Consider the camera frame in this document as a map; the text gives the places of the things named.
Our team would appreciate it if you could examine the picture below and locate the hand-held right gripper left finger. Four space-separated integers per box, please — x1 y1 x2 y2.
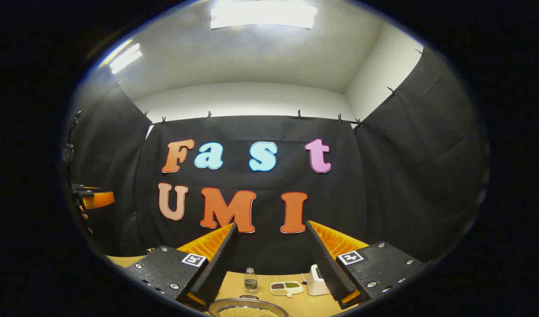
122 222 239 312

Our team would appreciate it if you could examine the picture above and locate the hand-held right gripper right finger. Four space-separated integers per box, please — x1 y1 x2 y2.
305 220 429 310

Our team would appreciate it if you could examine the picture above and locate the steel pot with black handle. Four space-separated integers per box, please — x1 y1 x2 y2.
208 295 290 317

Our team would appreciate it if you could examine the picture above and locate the white toaster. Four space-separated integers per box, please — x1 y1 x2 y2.
305 264 331 296

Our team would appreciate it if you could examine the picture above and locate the clear plastic water bottle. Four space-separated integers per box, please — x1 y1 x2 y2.
243 267 258 295

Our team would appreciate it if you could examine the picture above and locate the white divided bean dish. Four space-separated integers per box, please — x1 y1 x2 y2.
270 281 304 298

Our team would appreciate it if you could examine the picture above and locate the pile of soybeans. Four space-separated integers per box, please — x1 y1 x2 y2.
219 307 279 317

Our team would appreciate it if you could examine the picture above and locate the black backdrop cloth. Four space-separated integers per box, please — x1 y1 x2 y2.
62 46 490 276

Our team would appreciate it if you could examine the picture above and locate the small ceiling light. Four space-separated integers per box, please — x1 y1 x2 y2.
109 42 143 75

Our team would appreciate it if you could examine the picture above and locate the large rectangular ceiling light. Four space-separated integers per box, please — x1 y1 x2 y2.
210 0 318 30

